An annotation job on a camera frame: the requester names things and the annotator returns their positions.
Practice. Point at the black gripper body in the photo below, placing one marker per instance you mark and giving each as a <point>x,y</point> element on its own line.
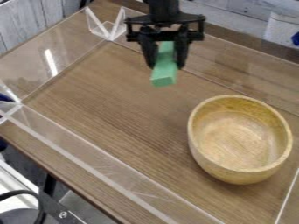
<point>164,23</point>

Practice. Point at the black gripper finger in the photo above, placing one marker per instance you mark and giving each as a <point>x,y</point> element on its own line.
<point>150,48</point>
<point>182,46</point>

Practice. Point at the green rectangular block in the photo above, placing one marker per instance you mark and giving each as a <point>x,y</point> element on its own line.
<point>166,68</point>

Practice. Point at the brown wooden bowl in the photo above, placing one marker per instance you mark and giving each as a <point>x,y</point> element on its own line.
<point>239,138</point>

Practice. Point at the white container in background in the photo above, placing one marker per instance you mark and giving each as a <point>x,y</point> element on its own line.
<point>282,27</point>

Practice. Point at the blue object at right edge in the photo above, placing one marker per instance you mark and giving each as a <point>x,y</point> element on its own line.
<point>295,39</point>

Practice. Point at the black table leg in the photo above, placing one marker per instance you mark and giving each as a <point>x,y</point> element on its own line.
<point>50,185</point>

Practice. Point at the black chair at corner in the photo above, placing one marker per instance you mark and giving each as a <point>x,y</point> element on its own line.
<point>50,211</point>

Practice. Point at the clear acrylic enclosure wall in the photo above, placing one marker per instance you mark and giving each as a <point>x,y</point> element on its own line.
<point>108,133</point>

